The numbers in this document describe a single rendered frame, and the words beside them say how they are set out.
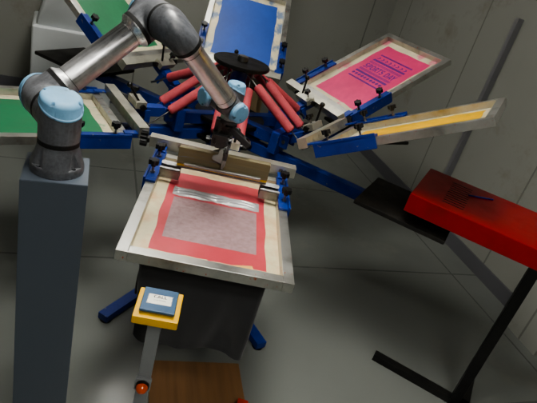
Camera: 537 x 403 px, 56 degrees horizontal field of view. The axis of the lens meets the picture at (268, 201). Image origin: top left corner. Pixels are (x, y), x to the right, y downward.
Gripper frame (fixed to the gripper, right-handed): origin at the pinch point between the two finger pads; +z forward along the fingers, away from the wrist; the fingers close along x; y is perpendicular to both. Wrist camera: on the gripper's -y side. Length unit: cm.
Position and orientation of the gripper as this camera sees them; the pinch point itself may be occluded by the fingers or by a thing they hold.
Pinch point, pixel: (223, 165)
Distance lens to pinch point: 212.6
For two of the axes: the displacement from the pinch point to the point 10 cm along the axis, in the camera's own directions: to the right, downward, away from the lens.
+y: -9.7, -2.1, -1.4
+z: -2.5, 8.5, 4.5
